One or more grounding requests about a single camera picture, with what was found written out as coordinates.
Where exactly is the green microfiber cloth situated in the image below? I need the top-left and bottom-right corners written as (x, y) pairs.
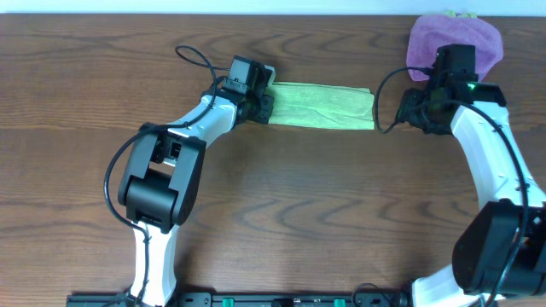
top-left (266, 82), bottom-right (375, 130)

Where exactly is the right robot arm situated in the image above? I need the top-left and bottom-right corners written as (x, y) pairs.
top-left (396, 44), bottom-right (545, 306)

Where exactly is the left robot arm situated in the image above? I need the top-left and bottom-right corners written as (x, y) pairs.
top-left (118, 56), bottom-right (276, 306)

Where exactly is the purple microfiber cloth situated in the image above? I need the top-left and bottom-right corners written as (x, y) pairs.
top-left (406, 14), bottom-right (504, 81)

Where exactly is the left black cable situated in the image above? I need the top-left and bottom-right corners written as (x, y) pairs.
top-left (103, 44), bottom-right (231, 307)

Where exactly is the black cable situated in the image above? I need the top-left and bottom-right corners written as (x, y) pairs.
top-left (103, 44), bottom-right (231, 307)
top-left (372, 66), bottom-right (531, 307)

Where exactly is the right black cable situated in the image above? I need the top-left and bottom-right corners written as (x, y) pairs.
top-left (372, 66), bottom-right (531, 307)

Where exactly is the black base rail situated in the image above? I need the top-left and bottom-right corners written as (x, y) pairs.
top-left (66, 291), bottom-right (412, 307)

